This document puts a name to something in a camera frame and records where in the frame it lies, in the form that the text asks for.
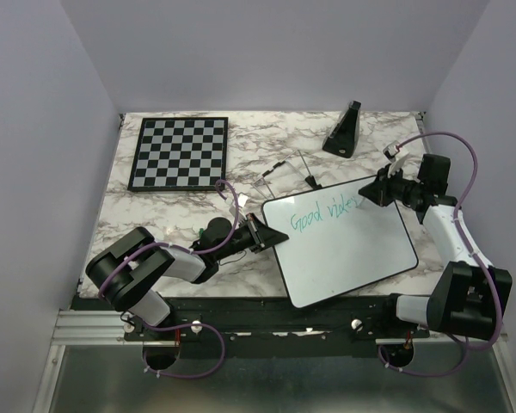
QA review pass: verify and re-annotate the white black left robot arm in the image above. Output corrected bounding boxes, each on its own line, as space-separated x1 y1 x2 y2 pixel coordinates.
85 213 289 340

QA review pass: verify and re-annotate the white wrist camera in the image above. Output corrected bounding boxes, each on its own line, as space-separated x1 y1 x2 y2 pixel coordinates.
224 193 249 219
383 142 409 177

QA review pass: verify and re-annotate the black white chessboard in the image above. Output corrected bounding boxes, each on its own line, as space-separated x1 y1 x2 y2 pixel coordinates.
128 117 229 192

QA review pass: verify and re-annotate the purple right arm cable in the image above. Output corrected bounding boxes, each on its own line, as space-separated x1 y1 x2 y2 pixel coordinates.
378 131 502 375

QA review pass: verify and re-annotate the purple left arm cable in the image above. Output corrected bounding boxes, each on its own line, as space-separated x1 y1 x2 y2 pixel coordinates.
97 179 241 380

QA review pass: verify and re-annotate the aluminium rail frame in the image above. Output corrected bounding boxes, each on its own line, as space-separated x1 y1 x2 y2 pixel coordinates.
29 111 516 413

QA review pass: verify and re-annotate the black wire whiteboard stand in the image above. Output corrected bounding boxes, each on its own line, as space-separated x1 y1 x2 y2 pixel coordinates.
251 150 323 200

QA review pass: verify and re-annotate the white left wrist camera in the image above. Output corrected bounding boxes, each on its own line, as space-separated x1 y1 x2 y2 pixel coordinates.
224 193 249 219

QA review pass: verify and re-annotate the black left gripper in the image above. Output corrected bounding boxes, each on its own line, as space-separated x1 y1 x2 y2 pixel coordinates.
216 213 288 262

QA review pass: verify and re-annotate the black wedge eraser block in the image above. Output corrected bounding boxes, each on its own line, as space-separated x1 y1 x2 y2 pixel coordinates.
322 101 361 159

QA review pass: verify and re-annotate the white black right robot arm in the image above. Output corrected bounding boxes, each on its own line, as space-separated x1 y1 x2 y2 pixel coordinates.
359 154 513 343

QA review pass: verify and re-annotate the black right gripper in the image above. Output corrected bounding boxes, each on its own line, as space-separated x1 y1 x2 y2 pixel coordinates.
359 163 423 207

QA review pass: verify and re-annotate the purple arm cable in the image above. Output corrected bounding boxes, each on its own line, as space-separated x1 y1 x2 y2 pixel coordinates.
378 131 502 375
97 179 241 380

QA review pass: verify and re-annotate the white whiteboard black frame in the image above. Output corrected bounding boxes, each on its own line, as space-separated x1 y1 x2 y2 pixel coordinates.
261 176 418 308

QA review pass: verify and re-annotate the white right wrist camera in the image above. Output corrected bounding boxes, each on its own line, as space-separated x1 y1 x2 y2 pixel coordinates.
383 142 409 177

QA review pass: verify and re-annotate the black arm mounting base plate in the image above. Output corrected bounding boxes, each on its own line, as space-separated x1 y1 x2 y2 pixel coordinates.
71 294 457 358

